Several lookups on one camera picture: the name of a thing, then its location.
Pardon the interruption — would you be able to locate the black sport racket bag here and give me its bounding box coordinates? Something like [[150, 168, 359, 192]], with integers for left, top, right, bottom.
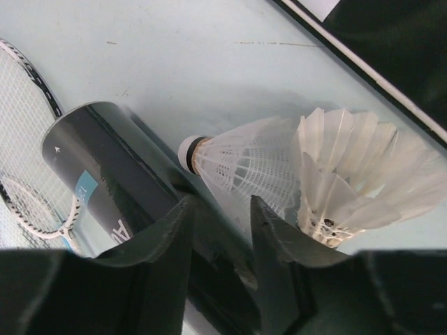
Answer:
[[278, 1, 446, 140]]

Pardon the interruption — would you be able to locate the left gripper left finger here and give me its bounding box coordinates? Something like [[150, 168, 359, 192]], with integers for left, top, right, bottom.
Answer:
[[1, 196, 194, 334]]

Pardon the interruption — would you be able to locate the black shuttlecock tube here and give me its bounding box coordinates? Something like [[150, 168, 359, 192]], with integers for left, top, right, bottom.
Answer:
[[42, 102, 261, 334]]

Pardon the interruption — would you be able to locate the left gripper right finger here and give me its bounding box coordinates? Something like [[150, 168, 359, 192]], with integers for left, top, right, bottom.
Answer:
[[250, 196, 446, 334]]

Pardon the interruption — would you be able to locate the white racket right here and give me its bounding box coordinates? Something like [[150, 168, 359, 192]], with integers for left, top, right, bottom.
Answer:
[[1, 40, 82, 253]]

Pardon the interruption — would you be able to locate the feather shuttlecock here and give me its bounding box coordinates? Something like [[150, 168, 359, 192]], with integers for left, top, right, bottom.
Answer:
[[291, 108, 446, 248]]

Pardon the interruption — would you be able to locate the nylon mesh shuttlecock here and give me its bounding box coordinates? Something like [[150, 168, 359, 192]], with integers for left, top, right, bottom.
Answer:
[[177, 117, 297, 227]]

